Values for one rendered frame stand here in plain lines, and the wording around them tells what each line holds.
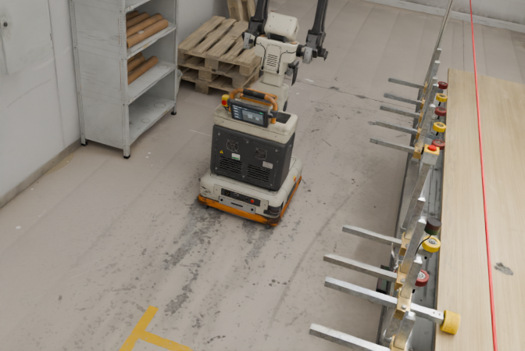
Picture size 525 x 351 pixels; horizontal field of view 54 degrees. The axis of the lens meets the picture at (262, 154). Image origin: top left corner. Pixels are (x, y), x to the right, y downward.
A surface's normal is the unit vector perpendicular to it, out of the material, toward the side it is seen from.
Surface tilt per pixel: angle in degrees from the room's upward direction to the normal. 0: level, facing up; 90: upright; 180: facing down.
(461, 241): 0
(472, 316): 0
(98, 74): 90
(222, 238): 0
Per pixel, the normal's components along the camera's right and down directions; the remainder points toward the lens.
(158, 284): 0.11, -0.84
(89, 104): -0.31, 0.48
